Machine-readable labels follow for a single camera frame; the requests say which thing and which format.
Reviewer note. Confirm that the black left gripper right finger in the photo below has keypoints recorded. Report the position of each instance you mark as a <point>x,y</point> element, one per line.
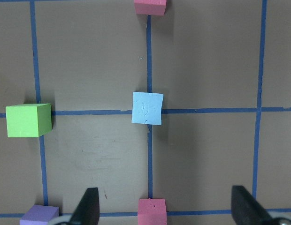
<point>245,210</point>

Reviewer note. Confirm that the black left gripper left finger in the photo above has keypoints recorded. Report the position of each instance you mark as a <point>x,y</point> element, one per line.
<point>88,209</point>

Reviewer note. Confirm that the light blue foam block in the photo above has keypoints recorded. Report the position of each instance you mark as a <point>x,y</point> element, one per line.
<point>147,108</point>

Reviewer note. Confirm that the purple foam block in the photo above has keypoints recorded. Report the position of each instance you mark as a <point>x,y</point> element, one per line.
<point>39,215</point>

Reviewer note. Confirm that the pink foam block near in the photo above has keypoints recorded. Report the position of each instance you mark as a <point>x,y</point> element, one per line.
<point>152,212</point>

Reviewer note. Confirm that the pink foam block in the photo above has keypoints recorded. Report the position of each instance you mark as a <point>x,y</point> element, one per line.
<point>152,212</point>
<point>150,7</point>

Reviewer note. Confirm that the green foam block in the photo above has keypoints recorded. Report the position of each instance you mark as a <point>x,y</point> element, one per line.
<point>28,120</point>

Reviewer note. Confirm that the pink foam block far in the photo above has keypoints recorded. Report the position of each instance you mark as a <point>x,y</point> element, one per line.
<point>150,7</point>

